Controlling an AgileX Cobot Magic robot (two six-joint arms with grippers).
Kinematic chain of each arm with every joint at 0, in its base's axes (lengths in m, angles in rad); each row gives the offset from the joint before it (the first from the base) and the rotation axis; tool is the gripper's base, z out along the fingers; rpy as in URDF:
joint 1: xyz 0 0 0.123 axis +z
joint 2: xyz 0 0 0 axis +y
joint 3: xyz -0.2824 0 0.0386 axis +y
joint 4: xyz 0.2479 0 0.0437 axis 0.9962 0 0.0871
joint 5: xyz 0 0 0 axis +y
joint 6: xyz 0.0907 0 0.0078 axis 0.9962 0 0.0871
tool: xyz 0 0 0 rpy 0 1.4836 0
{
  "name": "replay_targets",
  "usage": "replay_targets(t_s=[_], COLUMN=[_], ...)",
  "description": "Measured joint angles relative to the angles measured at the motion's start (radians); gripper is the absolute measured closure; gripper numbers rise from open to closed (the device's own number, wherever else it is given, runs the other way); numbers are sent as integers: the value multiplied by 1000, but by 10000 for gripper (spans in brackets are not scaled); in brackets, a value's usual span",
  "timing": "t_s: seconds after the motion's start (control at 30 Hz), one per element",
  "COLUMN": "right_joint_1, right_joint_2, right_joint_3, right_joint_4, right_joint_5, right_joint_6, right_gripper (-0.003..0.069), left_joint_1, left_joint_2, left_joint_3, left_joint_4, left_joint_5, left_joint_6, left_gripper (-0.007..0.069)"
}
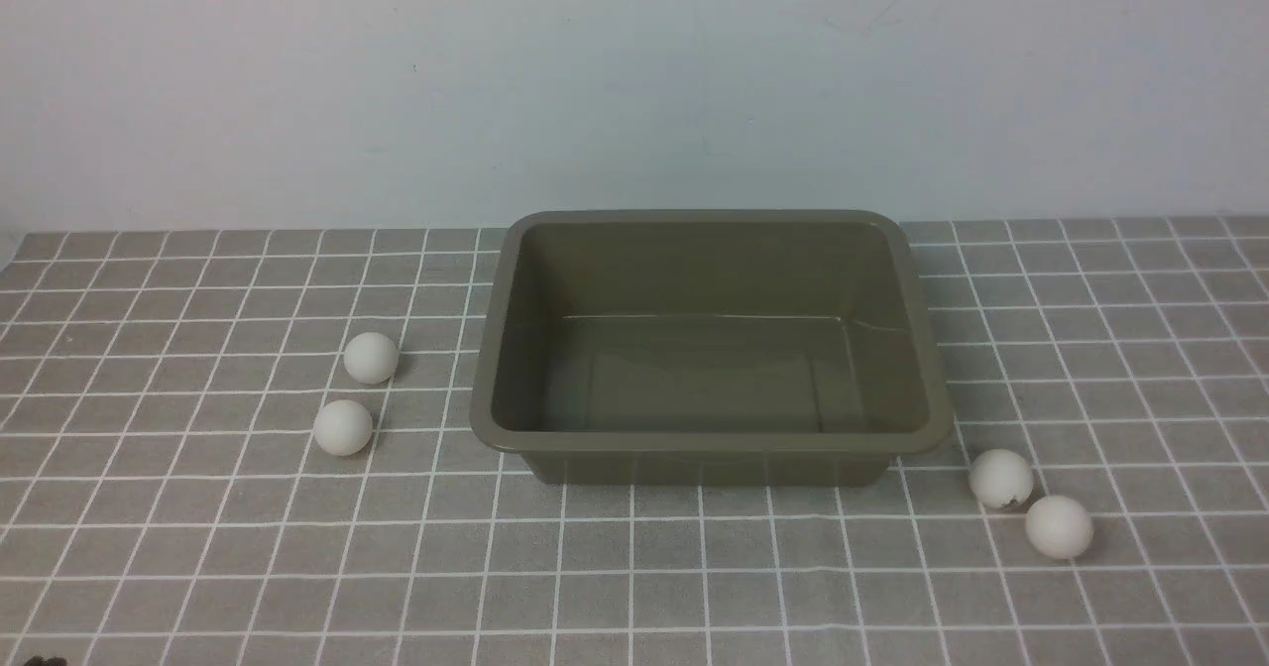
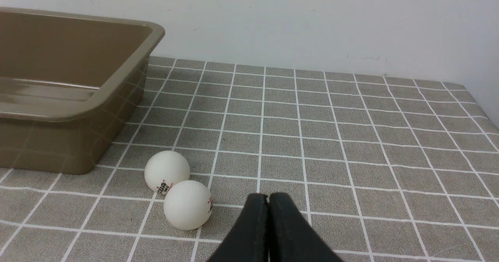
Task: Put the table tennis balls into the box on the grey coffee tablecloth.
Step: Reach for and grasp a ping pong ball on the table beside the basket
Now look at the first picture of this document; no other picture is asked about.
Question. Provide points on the white table-tennis ball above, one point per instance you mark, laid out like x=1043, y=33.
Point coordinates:
x=342, y=428
x=1001, y=479
x=371, y=358
x=1059, y=527

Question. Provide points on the olive green plastic bin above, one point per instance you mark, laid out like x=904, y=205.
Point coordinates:
x=709, y=348

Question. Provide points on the grey checkered tablecloth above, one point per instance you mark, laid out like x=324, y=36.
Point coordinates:
x=163, y=501

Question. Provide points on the small dark object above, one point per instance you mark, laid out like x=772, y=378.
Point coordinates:
x=39, y=660

